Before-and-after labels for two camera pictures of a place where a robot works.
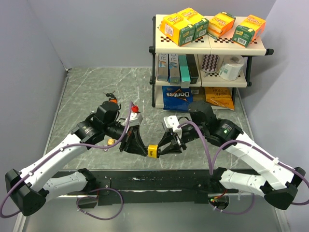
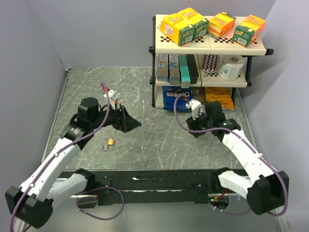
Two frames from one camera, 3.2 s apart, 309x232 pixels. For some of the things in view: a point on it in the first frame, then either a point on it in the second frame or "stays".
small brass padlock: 110,141 stays
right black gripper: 173,148 → 192,124
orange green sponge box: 248,31 stays
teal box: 184,71 stays
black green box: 193,67 stays
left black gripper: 133,142 → 122,120
